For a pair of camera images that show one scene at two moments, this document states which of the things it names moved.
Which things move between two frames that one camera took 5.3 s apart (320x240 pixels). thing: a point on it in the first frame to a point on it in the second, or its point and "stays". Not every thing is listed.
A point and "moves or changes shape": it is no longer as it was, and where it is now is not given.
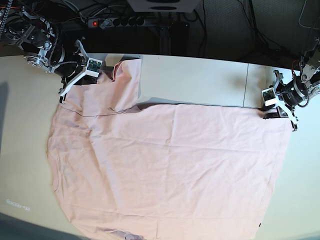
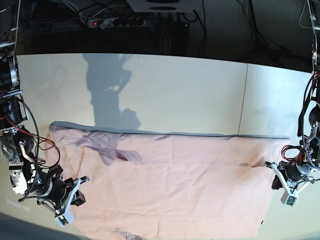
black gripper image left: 68,58 to 59,190
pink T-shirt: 123,171 moves or changes shape
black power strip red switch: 112,22 stays
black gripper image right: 295,92 to 290,172
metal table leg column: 165,40 stays
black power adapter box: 180,39 stays
